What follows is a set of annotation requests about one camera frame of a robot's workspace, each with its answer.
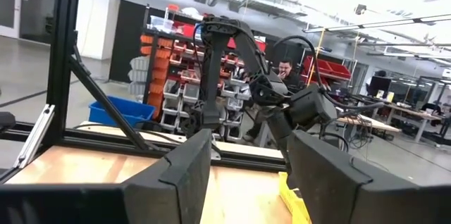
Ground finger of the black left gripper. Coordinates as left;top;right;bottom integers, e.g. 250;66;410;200
276;137;293;179

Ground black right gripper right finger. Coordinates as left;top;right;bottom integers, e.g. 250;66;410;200
287;130;451;224

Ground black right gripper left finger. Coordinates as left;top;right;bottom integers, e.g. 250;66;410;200
121;128;212;224

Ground person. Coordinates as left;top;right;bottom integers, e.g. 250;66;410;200
246;58;302;140

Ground yellow plastic basket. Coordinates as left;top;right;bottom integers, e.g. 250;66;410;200
278;170;313;224

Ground red bin rack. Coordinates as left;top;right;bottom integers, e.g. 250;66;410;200
301;56;352;83

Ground wooden background table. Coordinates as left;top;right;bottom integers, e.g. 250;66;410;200
336;113;402;135

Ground blue plastic floor bin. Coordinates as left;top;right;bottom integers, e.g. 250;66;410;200
87;95;156;129

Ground long background desk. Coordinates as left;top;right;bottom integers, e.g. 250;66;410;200
352;93;451;144

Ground dark monitor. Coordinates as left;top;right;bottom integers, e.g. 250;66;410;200
366;75;393;99

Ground stacked white bins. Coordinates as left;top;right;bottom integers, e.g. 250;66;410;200
128;56;151;97

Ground parts rack with orange bins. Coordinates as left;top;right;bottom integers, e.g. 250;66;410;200
140;4;268;142

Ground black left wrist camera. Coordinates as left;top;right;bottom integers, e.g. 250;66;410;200
287;83;338;130

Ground yellow cable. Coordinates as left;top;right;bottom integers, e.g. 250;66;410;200
305;28;326;87

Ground silver metal bracket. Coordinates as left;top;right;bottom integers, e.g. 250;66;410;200
13;103;56;169

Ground black wall panel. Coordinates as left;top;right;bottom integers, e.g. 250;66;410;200
108;0;149;84

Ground black aluminium station frame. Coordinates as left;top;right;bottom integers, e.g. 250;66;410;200
0;0;290;182

